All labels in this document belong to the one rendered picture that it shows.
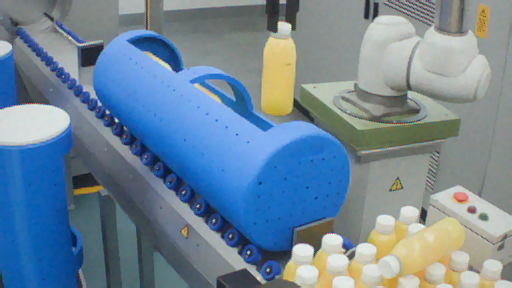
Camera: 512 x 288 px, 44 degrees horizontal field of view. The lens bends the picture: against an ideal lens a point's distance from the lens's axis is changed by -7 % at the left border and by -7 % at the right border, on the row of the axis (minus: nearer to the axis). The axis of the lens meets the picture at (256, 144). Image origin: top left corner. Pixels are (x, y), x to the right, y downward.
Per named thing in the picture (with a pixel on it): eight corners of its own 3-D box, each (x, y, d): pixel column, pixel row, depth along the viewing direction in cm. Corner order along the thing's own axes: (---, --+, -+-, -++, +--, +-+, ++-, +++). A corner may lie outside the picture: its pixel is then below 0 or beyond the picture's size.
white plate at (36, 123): (13, 151, 170) (13, 155, 170) (88, 119, 190) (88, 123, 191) (-38, 124, 184) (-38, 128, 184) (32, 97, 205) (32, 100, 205)
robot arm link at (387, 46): (371, 74, 211) (378, 7, 202) (423, 89, 202) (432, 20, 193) (346, 86, 199) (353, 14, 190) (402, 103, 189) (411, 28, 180)
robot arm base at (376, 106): (378, 88, 218) (380, 71, 215) (422, 112, 200) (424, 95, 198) (331, 93, 209) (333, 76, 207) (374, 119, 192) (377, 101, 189)
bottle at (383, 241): (362, 281, 149) (372, 214, 142) (391, 288, 147) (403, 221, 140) (354, 298, 143) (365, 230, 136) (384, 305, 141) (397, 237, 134)
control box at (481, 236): (451, 221, 155) (459, 183, 150) (512, 261, 140) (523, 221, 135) (422, 234, 150) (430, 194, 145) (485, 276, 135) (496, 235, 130)
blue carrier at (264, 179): (170, 111, 224) (178, 26, 213) (339, 239, 158) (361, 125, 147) (90, 120, 208) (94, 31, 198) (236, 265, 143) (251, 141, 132)
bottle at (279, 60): (254, 107, 148) (258, 29, 141) (281, 102, 152) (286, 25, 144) (271, 118, 143) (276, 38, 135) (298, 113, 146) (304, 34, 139)
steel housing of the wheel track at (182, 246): (67, 87, 329) (65, 21, 314) (349, 353, 166) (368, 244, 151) (14, 97, 314) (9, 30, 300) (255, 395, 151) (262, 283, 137)
